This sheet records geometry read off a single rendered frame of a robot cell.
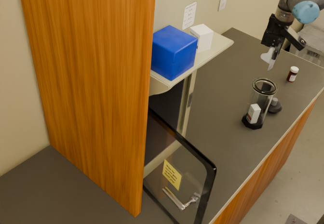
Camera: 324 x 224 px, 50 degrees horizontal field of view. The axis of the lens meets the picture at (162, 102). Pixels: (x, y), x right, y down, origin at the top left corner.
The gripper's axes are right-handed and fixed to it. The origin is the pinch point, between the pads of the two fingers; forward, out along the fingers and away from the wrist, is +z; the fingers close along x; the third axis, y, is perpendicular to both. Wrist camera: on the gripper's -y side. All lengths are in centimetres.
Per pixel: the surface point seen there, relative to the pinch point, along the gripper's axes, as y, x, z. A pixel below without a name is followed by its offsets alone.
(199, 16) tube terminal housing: 24, 35, -30
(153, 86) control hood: 24, 64, -21
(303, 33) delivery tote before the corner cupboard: -6, -221, 96
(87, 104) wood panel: 44, 68, -7
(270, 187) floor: -26, -43, 127
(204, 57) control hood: 16, 48, -25
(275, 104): -7.0, -10.2, 28.4
